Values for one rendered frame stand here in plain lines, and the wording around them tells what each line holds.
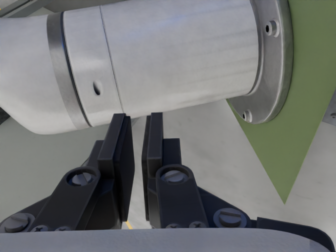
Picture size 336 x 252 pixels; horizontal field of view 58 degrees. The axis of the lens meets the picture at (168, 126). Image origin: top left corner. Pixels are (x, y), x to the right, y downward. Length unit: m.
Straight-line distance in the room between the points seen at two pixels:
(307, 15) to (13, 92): 0.24
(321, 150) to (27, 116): 1.75
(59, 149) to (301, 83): 1.34
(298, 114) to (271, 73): 0.04
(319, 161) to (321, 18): 1.76
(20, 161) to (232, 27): 1.33
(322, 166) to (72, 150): 1.41
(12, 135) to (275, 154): 1.40
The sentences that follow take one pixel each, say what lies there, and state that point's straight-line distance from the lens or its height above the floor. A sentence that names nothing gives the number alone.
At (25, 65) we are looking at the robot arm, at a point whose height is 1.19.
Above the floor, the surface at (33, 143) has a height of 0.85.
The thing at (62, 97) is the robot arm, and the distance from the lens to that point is 0.28.
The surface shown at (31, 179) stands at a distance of 1.47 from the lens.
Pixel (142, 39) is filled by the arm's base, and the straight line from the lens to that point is 0.28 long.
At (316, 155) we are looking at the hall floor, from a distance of 1.96.
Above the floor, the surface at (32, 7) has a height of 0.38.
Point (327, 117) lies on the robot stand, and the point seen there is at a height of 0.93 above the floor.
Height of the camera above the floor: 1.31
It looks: 35 degrees down
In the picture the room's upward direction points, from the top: 144 degrees counter-clockwise
